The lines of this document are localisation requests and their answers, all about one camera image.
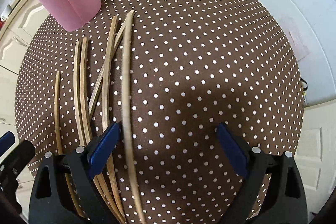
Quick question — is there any white panel door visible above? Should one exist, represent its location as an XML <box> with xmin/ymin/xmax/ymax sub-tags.
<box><xmin>294</xmin><ymin>106</ymin><xmax>334</xmax><ymax>203</ymax></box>

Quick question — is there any pile of wooden chopsticks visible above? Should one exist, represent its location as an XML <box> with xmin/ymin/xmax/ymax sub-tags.
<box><xmin>54</xmin><ymin>15</ymin><xmax>127</xmax><ymax>223</ymax></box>

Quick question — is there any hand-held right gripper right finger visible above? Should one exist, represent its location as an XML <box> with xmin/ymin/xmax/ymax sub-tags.
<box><xmin>217</xmin><ymin>123</ymin><xmax>308</xmax><ymax>224</ymax></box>

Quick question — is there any white plastic bag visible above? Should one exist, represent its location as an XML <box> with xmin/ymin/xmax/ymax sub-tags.
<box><xmin>287</xmin><ymin>28</ymin><xmax>310</xmax><ymax>60</ymax></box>

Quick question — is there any light bamboo chopstick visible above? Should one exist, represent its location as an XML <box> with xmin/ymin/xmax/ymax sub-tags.
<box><xmin>121</xmin><ymin>10</ymin><xmax>147</xmax><ymax>224</ymax></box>

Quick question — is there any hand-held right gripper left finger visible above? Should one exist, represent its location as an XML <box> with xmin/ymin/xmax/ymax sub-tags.
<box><xmin>28</xmin><ymin>122</ymin><xmax>121</xmax><ymax>224</ymax></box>

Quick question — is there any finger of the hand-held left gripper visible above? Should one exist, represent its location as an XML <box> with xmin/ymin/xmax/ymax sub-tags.
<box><xmin>0</xmin><ymin>139</ymin><xmax>36</xmax><ymax>214</ymax></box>
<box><xmin>0</xmin><ymin>132</ymin><xmax>15</xmax><ymax>159</ymax></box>

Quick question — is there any brown polka-dot tablecloth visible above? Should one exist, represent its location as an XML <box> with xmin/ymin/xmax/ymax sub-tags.
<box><xmin>16</xmin><ymin>0</ymin><xmax>305</xmax><ymax>224</ymax></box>

